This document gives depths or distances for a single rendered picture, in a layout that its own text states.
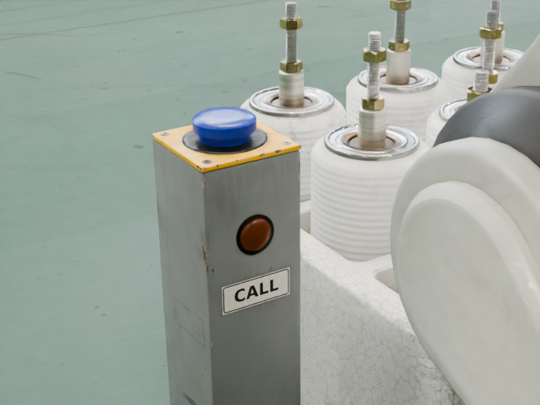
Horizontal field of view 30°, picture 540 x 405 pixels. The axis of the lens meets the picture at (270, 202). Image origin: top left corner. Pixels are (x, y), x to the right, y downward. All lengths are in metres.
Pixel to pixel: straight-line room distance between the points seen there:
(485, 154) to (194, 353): 0.33
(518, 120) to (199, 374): 0.34
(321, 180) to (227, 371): 0.19
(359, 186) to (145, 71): 1.14
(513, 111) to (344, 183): 0.38
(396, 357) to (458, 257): 0.32
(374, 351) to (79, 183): 0.74
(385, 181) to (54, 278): 0.50
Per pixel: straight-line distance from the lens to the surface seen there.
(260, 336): 0.67
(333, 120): 0.87
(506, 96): 0.42
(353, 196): 0.77
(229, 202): 0.61
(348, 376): 0.77
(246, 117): 0.62
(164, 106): 1.68
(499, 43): 1.02
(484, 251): 0.38
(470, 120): 0.42
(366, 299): 0.72
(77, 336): 1.04
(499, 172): 0.38
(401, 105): 0.92
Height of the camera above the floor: 0.54
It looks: 24 degrees down
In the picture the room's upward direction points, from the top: 1 degrees counter-clockwise
